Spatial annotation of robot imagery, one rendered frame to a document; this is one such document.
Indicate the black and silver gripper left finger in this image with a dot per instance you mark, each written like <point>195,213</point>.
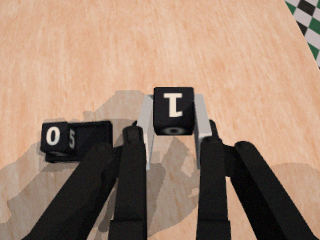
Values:
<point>74,210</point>

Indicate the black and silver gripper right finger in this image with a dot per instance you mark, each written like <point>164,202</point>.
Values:
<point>270,210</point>

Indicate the black cube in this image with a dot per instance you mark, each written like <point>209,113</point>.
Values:
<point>58,139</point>
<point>173,111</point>

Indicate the black rectangular tray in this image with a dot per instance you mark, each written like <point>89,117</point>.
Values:
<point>88,134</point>

